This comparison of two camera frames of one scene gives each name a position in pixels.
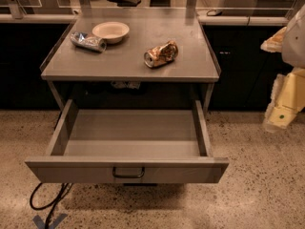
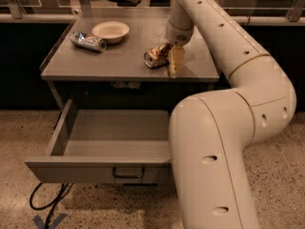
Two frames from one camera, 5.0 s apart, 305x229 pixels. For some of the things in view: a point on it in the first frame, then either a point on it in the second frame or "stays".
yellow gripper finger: (287, 99) -> (178, 33)
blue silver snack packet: (94, 44) stays
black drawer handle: (128, 175) stays
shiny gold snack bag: (161, 54) stays
